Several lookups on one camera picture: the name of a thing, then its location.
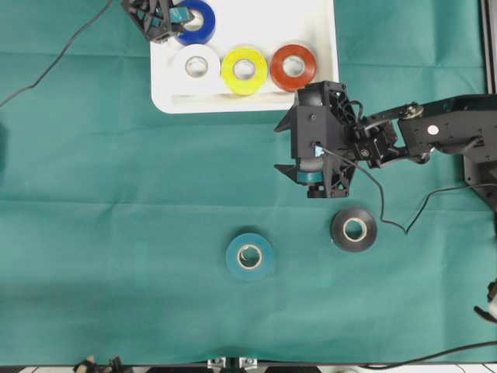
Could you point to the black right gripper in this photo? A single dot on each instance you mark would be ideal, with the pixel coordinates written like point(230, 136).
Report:
point(335, 177)

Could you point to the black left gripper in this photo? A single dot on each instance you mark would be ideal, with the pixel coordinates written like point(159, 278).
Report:
point(158, 20)

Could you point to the blue tape roll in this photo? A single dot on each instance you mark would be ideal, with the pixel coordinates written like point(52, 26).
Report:
point(206, 31)

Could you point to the red tape roll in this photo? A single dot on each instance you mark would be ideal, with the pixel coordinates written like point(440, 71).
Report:
point(292, 67)

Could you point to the white tape roll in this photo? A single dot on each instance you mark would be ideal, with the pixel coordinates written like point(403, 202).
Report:
point(196, 68)

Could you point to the yellow tape roll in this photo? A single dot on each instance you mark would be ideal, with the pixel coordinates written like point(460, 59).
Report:
point(244, 71)

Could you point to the black tape roll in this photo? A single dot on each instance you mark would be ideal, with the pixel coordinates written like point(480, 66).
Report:
point(353, 230)

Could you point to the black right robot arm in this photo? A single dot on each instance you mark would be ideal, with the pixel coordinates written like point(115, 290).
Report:
point(413, 131)

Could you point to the white plastic case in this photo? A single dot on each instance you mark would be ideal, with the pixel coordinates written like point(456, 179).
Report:
point(263, 25)

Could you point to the teal tape roll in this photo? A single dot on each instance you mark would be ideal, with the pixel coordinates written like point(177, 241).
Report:
point(249, 257)

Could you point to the green table cloth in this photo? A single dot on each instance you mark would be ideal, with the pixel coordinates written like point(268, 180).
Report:
point(115, 220)

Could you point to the silver table clamp brackets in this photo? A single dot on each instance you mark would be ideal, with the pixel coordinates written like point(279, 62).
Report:
point(232, 364)

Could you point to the white black object at edge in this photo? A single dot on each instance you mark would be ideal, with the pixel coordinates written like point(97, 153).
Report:
point(489, 314)

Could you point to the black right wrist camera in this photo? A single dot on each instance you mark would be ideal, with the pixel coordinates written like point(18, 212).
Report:
point(309, 116)

